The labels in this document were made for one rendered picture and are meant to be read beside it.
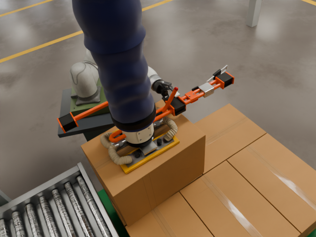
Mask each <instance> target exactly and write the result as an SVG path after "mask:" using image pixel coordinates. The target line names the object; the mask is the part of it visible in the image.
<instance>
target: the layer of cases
mask: <svg viewBox="0 0 316 237"><path fill-rule="evenodd" d="M194 125H195V126H196V127H197V128H199V129H200V130H201V131H202V132H203V133H204V134H205V135H206V136H205V165H204V172H203V173H202V174H201V175H199V176H198V177H197V178H195V179H194V180H192V181H191V182H190V183H188V184H187V185H186V186H184V187H183V188H181V189H180V190H179V191H177V192H176V193H174V194H173V195H172V196H171V197H169V198H168V199H167V200H165V201H164V202H162V203H161V204H159V205H158V206H157V207H155V208H154V209H153V210H151V211H150V212H149V213H147V214H146V215H144V216H143V217H142V218H140V219H139V220H138V221H136V222H135V223H134V224H132V225H131V226H129V227H128V226H127V225H126V223H125V221H124V220H123V218H122V217H121V215H120V213H119V212H118V210H117V209H116V207H115V205H114V204H113V202H112V201H111V199H110V197H109V196H108V194H107V193H106V194H107V196H108V198H109V199H110V201H111V203H112V205H113V207H114V209H115V210H116V212H117V214H118V216H119V218H120V220H121V221H122V223H123V225H124V227H125V229H126V231H127V233H128V234H129V236H130V237H305V236H306V235H307V234H308V233H309V232H310V231H311V230H312V229H314V228H315V227H316V170H314V169H313V168H312V167H310V166H309V165H308V164H307V163H305V162H304V161H303V160H301V159H300V158H299V157H298V156H296V155H295V154H294V153H292V152H291V151H290V150H288V149H287V148H286V147H285V146H284V145H282V144H281V143H280V142H278V141H277V140H276V139H275V138H273V137H272V136H271V135H269V134H268V133H267V132H265V131H264V130H263V129H262V128H260V127H259V126H258V125H256V124H255V123H254V122H252V121H251V120H250V119H249V118H248V117H246V116H245V115H244V114H242V113H241V112H240V111H239V110H237V109H236V108H235V107H233V106H232V105H231V104H230V103H229V104H227V105H225V106H224V107H222V108H220V109H218V110H217V111H215V112H213V113H212V114H210V115H208V116H206V117H205V118H203V119H201V120H200V121H198V122H196V123H194Z"/></svg>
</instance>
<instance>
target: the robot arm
mask: <svg viewBox="0 0 316 237"><path fill-rule="evenodd" d="M148 77H149V79H150V82H151V89H152V90H153V91H155V92H156V93H158V94H161V95H162V96H163V97H162V100H163V101H164V102H165V100H166V99H168V98H169V94H168V90H169V92H170V93H172V91H173V89H174V88H173V87H172V86H171V84H172V83H170V82H165V81H164V80H162V79H161V77H160V76H158V74H157V73H156V72H155V71H154V70H153V69H152V68H151V67H149V66H148ZM98 79H99V74H98V66H97V64H96V63H95V61H94V59H93V57H92V55H91V52H90V50H88V49H86V53H85V57H84V61H83V62H79V63H75V64H74V65H73V66H72V67H71V68H70V80H71V83H72V86H73V88H74V90H75V92H76V93H74V94H71V98H75V99H77V101H76V103H75V104H76V106H80V105H84V104H91V103H100V102H101V101H100V93H101V89H102V87H101V86H96V84H97V82H98ZM166 86H167V87H166ZM166 96H168V97H166ZM178 96H180V94H179V93H178V92H177V93H176V94H175V97H178Z"/></svg>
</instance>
